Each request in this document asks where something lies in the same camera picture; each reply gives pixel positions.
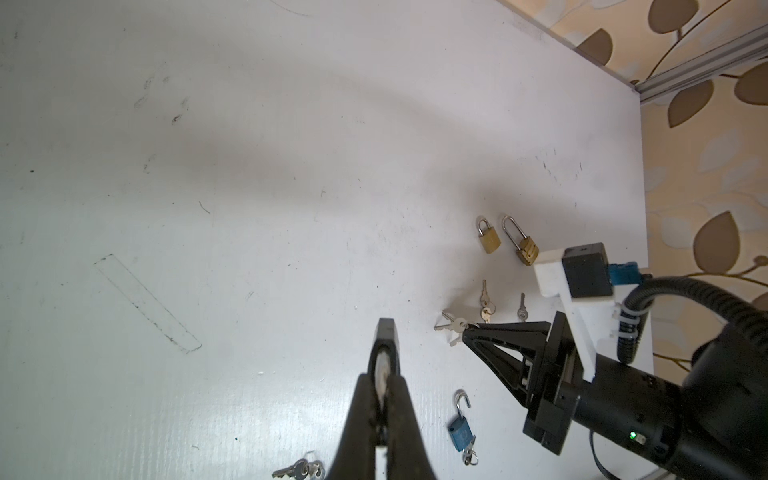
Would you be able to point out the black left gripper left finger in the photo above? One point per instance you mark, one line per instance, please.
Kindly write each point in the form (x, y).
(356, 454)

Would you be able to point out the aluminium frame profile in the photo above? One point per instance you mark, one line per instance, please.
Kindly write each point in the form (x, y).
(748, 47)

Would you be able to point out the black padlock silver keys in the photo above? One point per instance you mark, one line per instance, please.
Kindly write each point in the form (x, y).
(455, 324)

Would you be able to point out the black padlock with keys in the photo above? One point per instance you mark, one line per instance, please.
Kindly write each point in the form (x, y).
(384, 358)

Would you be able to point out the blue padlock with keys left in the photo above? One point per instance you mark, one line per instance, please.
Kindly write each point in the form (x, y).
(308, 467)

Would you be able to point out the loose silver key pair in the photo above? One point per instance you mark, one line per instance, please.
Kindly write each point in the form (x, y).
(488, 308)

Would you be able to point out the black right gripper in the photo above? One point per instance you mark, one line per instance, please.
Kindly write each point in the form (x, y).
(538, 363)

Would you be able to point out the blue padlock with keys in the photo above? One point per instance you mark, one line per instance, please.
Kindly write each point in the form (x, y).
(460, 431)
(308, 467)

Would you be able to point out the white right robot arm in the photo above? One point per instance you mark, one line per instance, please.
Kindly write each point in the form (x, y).
(714, 426)

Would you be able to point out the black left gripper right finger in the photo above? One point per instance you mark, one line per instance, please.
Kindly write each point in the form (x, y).
(406, 454)

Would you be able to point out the blue padlock with keys right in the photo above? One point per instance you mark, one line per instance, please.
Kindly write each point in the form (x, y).
(460, 431)

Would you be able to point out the brass padlock with key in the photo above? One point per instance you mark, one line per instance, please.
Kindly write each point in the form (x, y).
(525, 247)

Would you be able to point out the small brass padlock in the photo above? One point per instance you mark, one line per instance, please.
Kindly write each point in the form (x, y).
(487, 235)

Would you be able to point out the loose single silver key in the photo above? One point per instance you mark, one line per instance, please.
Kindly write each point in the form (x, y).
(522, 313)

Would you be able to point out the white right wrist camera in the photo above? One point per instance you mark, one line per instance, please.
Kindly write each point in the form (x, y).
(591, 290)

